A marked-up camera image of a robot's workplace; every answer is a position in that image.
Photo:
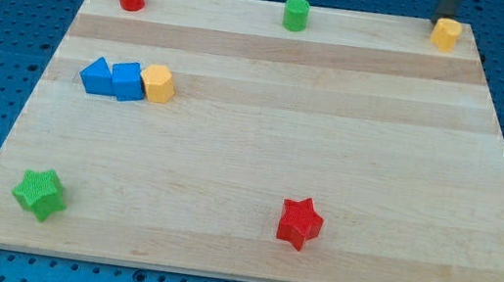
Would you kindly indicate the wooden board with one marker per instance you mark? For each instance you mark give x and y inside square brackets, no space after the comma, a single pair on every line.
[397,143]

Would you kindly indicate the dark robot pusher rod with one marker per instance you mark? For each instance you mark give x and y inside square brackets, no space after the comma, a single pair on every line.
[445,9]

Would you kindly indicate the yellow hexagon block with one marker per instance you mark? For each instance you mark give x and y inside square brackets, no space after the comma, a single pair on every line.
[158,83]

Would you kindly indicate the red star block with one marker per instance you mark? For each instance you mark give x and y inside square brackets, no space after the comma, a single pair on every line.
[299,222]

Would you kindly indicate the yellow heart block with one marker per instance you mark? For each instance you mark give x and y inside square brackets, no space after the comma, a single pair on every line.
[445,34]

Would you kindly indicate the green cylinder block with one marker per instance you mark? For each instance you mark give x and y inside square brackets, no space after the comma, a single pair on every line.
[296,15]

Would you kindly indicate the blue cube block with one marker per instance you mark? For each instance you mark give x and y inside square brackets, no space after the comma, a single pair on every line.
[126,81]

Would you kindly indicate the blue triangle block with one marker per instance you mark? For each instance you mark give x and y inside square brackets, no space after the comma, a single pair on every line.
[97,78]

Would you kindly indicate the green star block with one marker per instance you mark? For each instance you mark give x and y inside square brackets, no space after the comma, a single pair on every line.
[40,192]

